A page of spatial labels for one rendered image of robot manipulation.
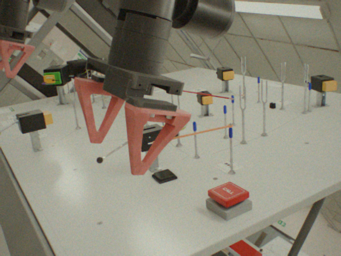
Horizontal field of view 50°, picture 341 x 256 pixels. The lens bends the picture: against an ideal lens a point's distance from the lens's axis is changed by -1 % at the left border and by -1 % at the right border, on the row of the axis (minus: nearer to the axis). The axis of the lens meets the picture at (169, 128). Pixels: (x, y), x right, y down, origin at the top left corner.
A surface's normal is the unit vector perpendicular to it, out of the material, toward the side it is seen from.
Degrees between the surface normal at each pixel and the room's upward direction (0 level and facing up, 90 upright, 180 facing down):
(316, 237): 90
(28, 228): 90
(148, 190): 49
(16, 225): 90
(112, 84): 119
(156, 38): 91
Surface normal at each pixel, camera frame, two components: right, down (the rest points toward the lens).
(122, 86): -0.77, -0.06
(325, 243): -0.56, -0.52
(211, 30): 0.20, 0.92
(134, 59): 0.00, 0.21
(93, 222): -0.08, -0.94
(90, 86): 0.60, 0.25
